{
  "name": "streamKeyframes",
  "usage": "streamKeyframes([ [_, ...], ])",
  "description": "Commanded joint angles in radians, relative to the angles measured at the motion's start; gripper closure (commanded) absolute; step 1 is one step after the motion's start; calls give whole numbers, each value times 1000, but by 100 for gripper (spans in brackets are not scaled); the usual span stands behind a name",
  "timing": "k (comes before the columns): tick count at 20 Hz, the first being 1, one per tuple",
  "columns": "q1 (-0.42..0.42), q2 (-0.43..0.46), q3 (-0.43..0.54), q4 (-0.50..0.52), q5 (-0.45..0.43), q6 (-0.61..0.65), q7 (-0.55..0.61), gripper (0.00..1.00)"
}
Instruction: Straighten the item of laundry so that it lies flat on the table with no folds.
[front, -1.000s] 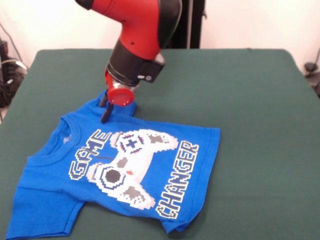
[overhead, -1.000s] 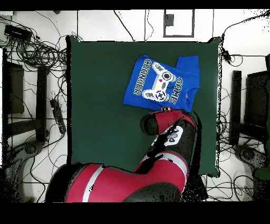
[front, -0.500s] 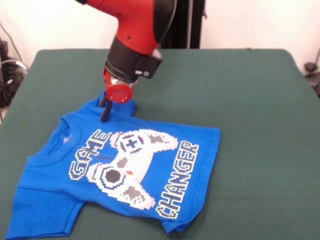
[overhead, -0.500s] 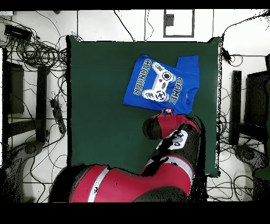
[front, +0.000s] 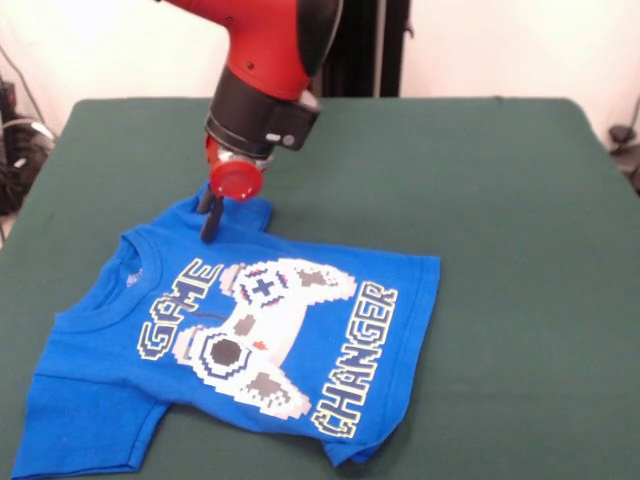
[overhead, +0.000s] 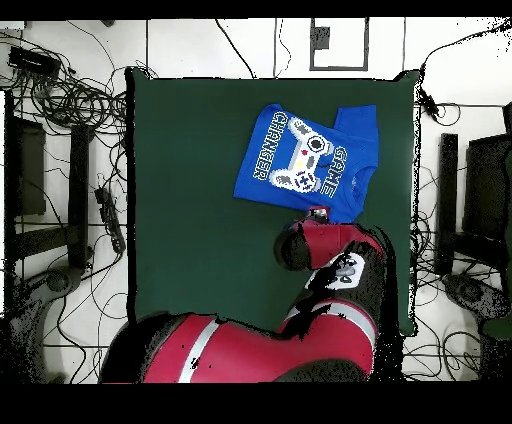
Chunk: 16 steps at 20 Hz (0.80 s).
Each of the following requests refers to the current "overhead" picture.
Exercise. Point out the blue printed t-shirt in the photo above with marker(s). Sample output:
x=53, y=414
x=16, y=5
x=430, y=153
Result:
x=260, y=160

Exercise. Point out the dark green table cloth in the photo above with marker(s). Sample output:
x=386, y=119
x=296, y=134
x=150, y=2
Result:
x=192, y=240

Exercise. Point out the black power strip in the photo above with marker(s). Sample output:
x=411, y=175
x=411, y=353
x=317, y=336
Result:
x=110, y=218

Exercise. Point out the black power adapter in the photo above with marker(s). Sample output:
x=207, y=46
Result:
x=428, y=104

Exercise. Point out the black chair base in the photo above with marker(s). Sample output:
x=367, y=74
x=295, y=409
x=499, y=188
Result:
x=468, y=292
x=56, y=282

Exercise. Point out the grey square frame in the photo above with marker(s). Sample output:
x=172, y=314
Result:
x=312, y=44

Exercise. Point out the black wooden furniture frame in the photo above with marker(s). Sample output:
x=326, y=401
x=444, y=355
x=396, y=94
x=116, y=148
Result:
x=447, y=200
x=78, y=180

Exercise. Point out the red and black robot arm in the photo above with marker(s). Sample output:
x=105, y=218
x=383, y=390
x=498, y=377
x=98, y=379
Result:
x=312, y=352

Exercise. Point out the black electronics box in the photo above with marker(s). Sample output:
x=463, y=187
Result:
x=34, y=62

